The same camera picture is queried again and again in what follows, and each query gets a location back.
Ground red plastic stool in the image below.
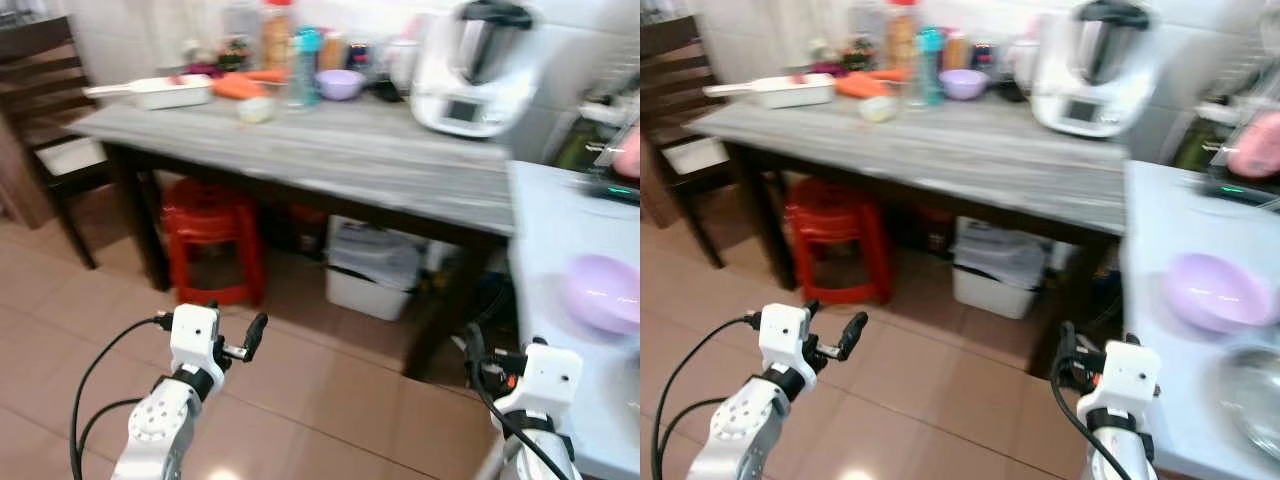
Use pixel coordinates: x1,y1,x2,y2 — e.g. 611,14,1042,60
784,177,894,307
161,177,267,307

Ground large purple plastic bowl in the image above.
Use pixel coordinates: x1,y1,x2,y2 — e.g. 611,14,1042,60
561,254,641,337
1161,252,1279,335

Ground white storage bin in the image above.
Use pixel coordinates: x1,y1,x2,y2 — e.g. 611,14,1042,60
324,214,427,322
951,216,1052,322

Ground white-clothed table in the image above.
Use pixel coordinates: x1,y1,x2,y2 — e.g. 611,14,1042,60
1119,160,1280,480
504,160,641,480

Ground metal bowl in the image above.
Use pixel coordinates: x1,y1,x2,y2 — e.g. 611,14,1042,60
1217,344,1280,463

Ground black device with green light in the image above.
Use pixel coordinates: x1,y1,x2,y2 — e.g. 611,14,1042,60
1189,174,1280,212
584,177,641,207

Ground white box on chair seat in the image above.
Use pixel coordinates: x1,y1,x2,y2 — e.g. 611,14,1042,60
35,135,108,177
662,135,732,177

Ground grey-topped dark-legged table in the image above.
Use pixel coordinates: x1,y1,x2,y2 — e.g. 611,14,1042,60
68,92,517,383
686,92,1133,379

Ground pink rounded object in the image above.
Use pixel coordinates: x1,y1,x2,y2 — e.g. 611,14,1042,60
611,124,641,182
1227,109,1280,180

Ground blue-capped clear bottle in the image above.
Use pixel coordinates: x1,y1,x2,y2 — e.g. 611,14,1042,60
286,26,324,110
909,26,947,107

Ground small purple bowl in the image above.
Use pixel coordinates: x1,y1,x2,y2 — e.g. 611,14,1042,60
937,68,990,102
315,68,368,102

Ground dark wooden chair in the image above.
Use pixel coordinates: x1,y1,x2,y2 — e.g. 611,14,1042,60
640,14,733,271
0,14,113,271

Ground white food processor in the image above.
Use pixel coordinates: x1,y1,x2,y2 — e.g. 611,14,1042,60
409,0,547,140
1029,0,1167,140

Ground red-lidded orange jar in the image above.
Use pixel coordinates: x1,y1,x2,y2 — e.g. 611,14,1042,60
884,0,922,72
259,0,297,74

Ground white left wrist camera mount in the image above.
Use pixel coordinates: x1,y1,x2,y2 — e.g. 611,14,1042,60
169,304,224,377
757,302,813,377

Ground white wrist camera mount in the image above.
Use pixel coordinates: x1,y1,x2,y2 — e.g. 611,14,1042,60
1077,342,1162,419
169,304,224,377
757,302,813,377
494,342,585,417

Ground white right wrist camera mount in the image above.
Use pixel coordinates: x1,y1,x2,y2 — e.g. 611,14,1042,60
1077,342,1162,419
494,342,585,417

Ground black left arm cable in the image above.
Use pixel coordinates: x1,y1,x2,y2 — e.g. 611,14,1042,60
69,317,177,480
651,316,763,480

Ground white rectangular dish with handle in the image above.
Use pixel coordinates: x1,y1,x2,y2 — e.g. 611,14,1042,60
84,74,217,111
702,74,838,111

